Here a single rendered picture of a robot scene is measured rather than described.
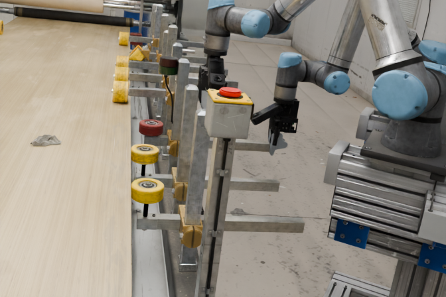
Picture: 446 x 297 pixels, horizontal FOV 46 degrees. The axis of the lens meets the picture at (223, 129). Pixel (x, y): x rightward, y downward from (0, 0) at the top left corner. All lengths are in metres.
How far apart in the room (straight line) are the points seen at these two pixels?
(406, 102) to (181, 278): 0.67
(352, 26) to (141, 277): 0.96
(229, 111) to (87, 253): 0.38
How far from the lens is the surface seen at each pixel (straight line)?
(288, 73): 1.78
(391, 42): 1.28
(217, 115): 0.91
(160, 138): 1.79
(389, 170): 1.44
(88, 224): 1.14
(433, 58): 1.88
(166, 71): 1.67
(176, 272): 1.36
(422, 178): 1.44
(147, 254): 1.58
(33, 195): 1.26
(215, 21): 1.55
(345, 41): 1.70
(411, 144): 1.40
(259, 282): 2.67
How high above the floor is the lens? 1.45
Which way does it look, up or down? 18 degrees down
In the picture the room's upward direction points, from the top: 7 degrees clockwise
